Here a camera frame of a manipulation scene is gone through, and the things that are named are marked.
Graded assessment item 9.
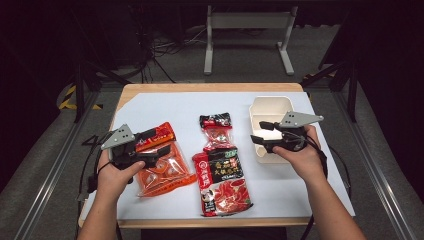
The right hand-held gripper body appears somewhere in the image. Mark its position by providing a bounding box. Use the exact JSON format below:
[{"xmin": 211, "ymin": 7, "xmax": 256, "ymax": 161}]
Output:
[{"xmin": 264, "ymin": 111, "xmax": 324, "ymax": 154}]

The black tripod stand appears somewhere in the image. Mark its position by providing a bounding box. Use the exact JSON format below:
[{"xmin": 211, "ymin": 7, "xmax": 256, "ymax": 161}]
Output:
[
  {"xmin": 71, "ymin": 59, "xmax": 131, "ymax": 123},
  {"xmin": 301, "ymin": 56, "xmax": 361, "ymax": 123}
]

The small red black seasoning packet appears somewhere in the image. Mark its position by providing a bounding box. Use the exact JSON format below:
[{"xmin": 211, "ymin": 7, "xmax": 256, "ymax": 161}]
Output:
[{"xmin": 199, "ymin": 112, "xmax": 238, "ymax": 153}]

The person's left hand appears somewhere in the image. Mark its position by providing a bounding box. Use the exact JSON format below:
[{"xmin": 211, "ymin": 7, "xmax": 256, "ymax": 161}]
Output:
[{"xmin": 96, "ymin": 149, "xmax": 146, "ymax": 203}]

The yellow black floor tape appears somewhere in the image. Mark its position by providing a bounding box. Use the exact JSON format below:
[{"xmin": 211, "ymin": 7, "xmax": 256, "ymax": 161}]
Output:
[{"xmin": 59, "ymin": 84, "xmax": 103, "ymax": 111}]

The aluminium rail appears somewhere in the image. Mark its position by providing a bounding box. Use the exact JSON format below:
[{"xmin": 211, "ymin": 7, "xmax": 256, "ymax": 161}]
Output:
[
  {"xmin": 333, "ymin": 91, "xmax": 418, "ymax": 240},
  {"xmin": 14, "ymin": 91, "xmax": 101, "ymax": 240}
]

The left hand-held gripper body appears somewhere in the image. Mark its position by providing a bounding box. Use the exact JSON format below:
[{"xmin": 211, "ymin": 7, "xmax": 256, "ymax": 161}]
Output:
[{"xmin": 100, "ymin": 123, "xmax": 158, "ymax": 171}]

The white metal desk frame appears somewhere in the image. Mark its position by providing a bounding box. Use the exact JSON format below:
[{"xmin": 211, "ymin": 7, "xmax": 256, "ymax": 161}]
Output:
[{"xmin": 203, "ymin": 4, "xmax": 299, "ymax": 76}]

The large black red soup packet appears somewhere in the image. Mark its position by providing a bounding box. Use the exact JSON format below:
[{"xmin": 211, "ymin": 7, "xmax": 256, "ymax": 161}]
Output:
[{"xmin": 192, "ymin": 148, "xmax": 254, "ymax": 218}]

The white table mat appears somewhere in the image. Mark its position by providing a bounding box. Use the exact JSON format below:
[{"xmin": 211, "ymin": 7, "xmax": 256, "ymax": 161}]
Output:
[{"xmin": 80, "ymin": 91, "xmax": 356, "ymax": 221}]

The orange clear seasoning packet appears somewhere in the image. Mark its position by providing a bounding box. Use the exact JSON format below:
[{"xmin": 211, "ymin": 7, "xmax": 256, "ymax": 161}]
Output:
[{"xmin": 134, "ymin": 121, "xmax": 198, "ymax": 198}]

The person's right hand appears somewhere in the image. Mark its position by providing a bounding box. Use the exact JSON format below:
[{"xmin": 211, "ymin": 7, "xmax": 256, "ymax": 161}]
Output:
[{"xmin": 272, "ymin": 124, "xmax": 326, "ymax": 184}]

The bundle of black floor cables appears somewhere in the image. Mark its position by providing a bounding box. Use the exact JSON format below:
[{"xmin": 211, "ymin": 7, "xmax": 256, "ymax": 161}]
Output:
[{"xmin": 133, "ymin": 26, "xmax": 208, "ymax": 84}]

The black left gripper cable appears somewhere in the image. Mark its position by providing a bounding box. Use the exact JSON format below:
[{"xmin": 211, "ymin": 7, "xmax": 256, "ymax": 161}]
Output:
[{"xmin": 77, "ymin": 133, "xmax": 113, "ymax": 203}]

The white plastic container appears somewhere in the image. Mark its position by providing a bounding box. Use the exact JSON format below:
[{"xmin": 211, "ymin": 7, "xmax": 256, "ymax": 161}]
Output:
[{"xmin": 248, "ymin": 95, "xmax": 301, "ymax": 164}]

